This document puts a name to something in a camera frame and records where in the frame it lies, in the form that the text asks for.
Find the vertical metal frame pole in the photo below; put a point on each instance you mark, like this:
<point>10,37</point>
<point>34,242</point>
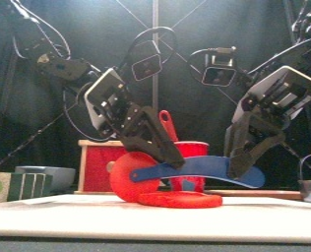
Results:
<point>155,95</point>

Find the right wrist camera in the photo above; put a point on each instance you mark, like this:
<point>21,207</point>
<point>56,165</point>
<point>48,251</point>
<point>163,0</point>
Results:
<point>219,74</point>

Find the brown wooden rod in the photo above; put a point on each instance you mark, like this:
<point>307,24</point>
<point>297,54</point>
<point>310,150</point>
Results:
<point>259,194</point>

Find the red plastic cup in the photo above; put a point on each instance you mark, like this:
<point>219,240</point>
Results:
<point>194,149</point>

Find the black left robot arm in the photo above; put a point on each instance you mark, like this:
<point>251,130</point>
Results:
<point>53,65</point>

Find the wooden box with red front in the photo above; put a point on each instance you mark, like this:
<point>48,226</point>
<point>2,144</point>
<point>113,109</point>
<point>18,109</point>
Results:
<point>95,164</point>

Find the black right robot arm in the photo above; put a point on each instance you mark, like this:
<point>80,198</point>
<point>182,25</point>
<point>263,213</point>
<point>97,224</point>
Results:
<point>303,39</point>

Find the flat red dough disc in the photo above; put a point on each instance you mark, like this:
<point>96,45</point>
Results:
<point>180,200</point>

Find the white cutting board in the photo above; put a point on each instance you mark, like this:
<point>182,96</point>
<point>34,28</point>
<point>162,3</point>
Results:
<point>119,220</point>

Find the green and white patterned block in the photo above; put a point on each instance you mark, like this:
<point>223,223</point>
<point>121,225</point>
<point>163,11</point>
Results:
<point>18,187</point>

